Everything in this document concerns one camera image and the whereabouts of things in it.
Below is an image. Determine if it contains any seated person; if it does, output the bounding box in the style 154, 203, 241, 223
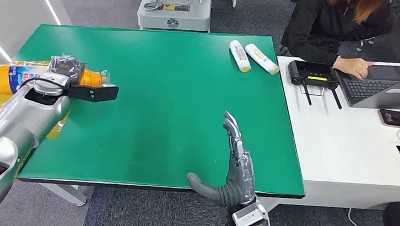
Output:
278, 0, 397, 82

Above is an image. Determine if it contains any white bottle with orange print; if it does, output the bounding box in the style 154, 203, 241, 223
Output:
243, 43, 283, 76

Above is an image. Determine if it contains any white bottle with barcode label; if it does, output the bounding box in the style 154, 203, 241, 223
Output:
226, 39, 255, 74

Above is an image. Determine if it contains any person's hand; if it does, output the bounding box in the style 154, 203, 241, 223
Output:
335, 56, 376, 81

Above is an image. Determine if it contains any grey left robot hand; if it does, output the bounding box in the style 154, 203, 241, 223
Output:
46, 53, 87, 87

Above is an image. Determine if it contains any large orange bottle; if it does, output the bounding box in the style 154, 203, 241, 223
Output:
0, 57, 111, 105

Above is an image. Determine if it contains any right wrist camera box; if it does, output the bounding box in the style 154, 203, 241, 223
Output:
230, 202, 273, 226

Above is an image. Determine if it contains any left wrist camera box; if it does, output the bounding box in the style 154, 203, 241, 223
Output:
63, 80, 120, 105

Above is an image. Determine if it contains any white machine base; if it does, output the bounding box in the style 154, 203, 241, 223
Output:
135, 0, 214, 36

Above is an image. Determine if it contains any black router with antennas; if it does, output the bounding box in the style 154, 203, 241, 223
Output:
284, 59, 347, 111

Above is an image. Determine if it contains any white table leg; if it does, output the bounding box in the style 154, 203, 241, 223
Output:
37, 182, 89, 208

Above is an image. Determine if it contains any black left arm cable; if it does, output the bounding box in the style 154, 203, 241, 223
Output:
19, 75, 70, 95

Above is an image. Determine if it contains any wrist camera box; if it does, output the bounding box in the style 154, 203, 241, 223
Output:
230, 202, 273, 226
63, 80, 120, 105

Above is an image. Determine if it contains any grey laptop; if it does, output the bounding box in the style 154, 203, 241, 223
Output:
328, 59, 400, 113

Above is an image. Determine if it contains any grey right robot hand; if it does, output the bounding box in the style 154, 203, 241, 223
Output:
183, 107, 263, 212

